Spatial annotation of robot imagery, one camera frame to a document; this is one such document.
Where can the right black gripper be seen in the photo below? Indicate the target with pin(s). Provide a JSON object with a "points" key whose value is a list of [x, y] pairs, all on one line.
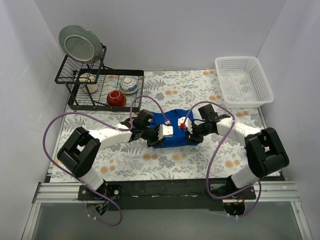
{"points": [[192, 134]]}

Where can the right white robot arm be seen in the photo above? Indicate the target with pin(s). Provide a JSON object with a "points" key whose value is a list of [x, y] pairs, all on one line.
{"points": [[264, 150]]}

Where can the white blue patterned bowl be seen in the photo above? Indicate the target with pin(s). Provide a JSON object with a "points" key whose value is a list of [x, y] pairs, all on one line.
{"points": [[128, 85]]}

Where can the black wire dish rack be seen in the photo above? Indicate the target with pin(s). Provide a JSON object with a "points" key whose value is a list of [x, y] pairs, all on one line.
{"points": [[107, 78]]}

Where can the red bowl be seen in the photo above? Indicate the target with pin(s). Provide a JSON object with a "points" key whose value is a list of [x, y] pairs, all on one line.
{"points": [[116, 98]]}

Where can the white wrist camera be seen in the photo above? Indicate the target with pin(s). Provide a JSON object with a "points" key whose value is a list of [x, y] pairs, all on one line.
{"points": [[165, 131], [184, 123]]}

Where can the aluminium frame rail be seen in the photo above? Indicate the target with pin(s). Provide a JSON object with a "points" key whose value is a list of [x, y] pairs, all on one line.
{"points": [[271, 191]]}

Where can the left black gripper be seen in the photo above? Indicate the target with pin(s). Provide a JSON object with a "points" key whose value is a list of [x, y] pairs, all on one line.
{"points": [[155, 139]]}

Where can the blue printed t shirt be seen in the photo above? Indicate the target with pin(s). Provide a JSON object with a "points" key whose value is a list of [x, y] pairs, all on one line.
{"points": [[179, 138]]}

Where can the grey green plate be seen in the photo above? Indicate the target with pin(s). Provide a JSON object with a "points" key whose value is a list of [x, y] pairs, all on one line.
{"points": [[80, 44]]}

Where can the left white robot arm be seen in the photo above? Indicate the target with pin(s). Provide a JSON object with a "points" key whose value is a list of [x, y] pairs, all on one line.
{"points": [[80, 150]]}

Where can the cream mug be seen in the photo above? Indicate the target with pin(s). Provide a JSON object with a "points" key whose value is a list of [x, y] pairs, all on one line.
{"points": [[89, 86]]}

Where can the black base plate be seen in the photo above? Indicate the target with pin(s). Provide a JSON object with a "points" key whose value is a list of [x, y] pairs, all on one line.
{"points": [[161, 195]]}

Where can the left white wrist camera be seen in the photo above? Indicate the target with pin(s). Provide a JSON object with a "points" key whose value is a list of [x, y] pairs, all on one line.
{"points": [[165, 131]]}

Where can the white plastic basket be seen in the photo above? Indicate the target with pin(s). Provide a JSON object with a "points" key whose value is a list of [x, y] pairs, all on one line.
{"points": [[243, 82]]}

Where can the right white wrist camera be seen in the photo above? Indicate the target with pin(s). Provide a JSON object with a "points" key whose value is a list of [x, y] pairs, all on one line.
{"points": [[184, 123]]}

